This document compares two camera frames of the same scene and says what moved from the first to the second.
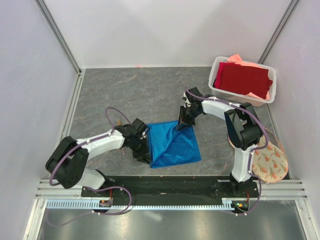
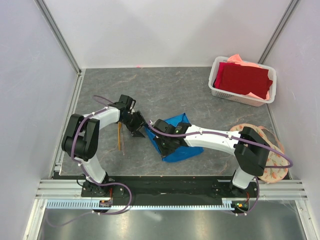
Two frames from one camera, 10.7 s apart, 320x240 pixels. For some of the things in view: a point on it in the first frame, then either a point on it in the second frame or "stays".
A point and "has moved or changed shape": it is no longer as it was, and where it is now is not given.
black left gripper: [144, 155] -> [140, 123]
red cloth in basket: [242, 79] stays
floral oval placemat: [269, 164] stays
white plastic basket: [241, 98] stays
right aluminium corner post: [292, 7] stays
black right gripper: [183, 121] -> [163, 152]
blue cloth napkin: [168, 146] has moved or changed shape
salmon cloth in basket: [237, 59] stays
